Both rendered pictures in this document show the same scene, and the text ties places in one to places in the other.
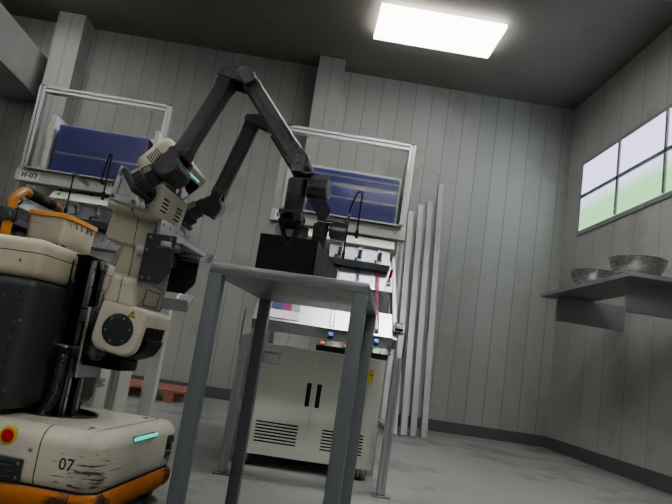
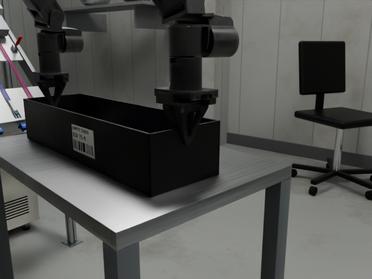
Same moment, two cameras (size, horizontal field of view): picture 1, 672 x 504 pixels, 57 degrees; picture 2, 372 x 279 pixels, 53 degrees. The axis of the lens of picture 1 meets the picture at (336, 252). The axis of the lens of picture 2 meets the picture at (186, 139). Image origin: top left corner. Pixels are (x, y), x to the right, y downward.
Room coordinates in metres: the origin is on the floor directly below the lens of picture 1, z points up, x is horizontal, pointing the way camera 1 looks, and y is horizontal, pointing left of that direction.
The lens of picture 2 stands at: (1.36, 0.64, 1.05)
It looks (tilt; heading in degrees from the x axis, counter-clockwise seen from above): 14 degrees down; 310
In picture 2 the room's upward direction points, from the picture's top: straight up
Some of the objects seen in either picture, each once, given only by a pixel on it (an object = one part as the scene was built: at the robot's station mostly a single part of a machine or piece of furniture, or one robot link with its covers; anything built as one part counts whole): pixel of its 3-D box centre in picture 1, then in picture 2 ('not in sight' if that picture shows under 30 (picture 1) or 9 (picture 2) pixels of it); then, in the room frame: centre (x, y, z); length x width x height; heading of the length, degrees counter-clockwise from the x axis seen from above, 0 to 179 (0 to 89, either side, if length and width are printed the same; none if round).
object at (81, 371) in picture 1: (124, 344); not in sight; (2.19, 0.67, 0.53); 0.28 x 0.27 x 0.25; 173
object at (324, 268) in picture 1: (301, 270); (106, 130); (2.06, 0.10, 0.86); 0.57 x 0.17 x 0.11; 173
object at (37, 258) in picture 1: (49, 315); not in sight; (2.16, 0.94, 0.59); 0.55 x 0.34 x 0.83; 173
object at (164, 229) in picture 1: (170, 257); not in sight; (2.11, 0.56, 0.84); 0.28 x 0.16 x 0.22; 173
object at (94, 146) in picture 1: (103, 157); not in sight; (3.47, 1.40, 1.52); 0.51 x 0.13 x 0.27; 92
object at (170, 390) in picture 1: (130, 386); not in sight; (6.14, 1.75, 0.05); 1.16 x 0.80 x 0.11; 92
